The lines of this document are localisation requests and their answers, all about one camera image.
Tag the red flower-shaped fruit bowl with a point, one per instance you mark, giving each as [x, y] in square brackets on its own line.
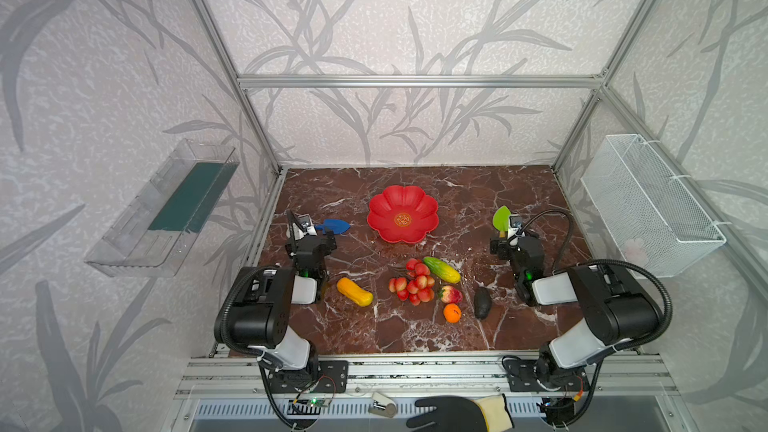
[403, 214]

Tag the green plastic scoop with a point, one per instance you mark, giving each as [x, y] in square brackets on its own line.
[501, 219]

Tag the green yellow fake cucumber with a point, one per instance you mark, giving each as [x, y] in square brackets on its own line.
[442, 270]

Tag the dark fake avocado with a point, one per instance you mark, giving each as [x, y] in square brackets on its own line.
[482, 303]

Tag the red fake grape bunch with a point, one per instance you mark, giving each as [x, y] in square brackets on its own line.
[414, 284]

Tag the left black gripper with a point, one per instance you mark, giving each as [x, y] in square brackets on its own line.
[302, 239]

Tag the green circuit board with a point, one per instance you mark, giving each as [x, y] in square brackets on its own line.
[312, 403]

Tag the clear plastic wall bin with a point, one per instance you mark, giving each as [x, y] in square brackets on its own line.
[155, 233]

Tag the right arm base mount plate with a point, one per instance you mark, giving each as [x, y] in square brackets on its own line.
[543, 375]

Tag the fake orange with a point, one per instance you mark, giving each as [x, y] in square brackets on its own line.
[452, 313]

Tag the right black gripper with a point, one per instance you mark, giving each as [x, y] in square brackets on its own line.
[507, 243]

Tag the black gloved hand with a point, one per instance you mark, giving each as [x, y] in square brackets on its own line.
[446, 414]

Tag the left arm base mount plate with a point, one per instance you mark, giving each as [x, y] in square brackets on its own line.
[325, 376]

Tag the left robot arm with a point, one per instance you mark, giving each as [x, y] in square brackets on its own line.
[254, 317]

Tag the white wire wall basket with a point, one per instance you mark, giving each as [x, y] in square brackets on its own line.
[653, 219]

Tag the yellow fake corn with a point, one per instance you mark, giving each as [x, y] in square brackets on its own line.
[354, 292]

